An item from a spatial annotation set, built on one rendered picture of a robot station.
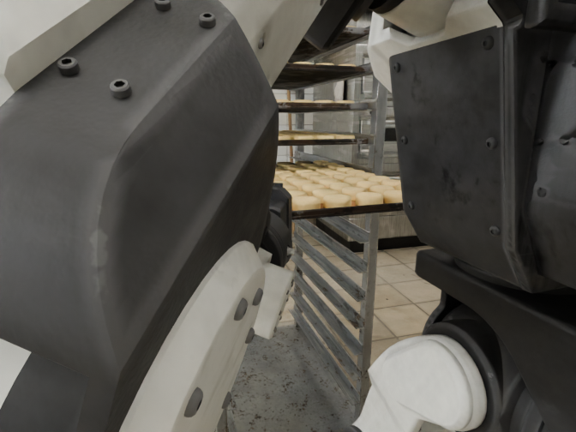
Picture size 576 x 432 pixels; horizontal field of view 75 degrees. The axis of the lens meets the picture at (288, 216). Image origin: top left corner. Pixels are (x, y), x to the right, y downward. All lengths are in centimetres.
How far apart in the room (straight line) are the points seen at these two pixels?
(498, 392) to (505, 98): 24
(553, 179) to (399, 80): 15
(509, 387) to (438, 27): 29
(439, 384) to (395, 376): 8
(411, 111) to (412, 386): 28
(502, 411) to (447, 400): 5
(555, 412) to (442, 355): 9
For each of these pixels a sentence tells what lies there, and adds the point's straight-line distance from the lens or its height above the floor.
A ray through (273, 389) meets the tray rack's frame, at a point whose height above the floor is 15.
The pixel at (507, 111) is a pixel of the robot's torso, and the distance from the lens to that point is 27.
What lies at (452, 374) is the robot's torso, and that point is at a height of 88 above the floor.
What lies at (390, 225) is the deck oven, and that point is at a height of 23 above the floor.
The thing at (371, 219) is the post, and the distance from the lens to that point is 106.
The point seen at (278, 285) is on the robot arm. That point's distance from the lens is 33.
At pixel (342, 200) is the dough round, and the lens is 65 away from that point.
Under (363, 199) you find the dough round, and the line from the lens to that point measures 68.
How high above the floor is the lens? 110
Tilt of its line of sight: 15 degrees down
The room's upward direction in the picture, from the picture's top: straight up
